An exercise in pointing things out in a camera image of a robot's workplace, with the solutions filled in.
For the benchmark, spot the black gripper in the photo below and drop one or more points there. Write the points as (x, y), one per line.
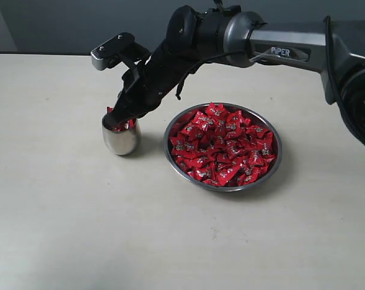
(156, 78)

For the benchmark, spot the red candy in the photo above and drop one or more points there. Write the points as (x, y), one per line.
(179, 148)
(118, 119)
(225, 175)
(265, 144)
(217, 111)

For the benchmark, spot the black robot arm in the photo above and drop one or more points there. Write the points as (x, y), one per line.
(229, 36)

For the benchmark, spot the stainless steel cup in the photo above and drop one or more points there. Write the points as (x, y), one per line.
(122, 143)

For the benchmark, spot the stainless steel plate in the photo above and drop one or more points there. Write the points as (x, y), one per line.
(213, 144)

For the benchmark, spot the red wrapped candy top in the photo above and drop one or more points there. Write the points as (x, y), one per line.
(217, 111)

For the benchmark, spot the red wrapped candy front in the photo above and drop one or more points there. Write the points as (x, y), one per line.
(225, 175)

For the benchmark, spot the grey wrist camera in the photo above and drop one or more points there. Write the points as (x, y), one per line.
(109, 53)

